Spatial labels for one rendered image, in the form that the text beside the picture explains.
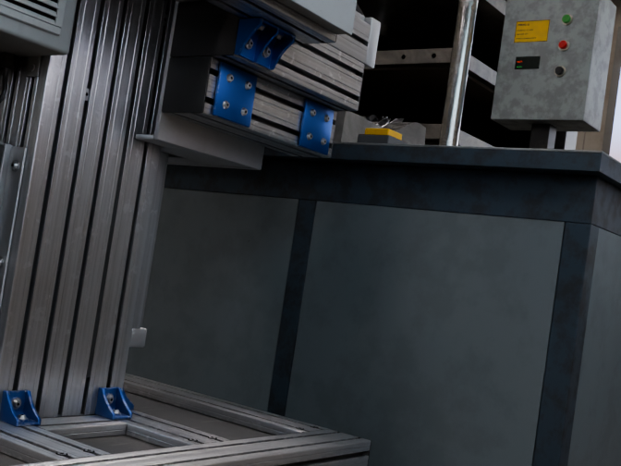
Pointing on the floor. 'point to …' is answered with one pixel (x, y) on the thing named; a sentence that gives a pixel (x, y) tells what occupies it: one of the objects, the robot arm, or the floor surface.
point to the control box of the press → (554, 67)
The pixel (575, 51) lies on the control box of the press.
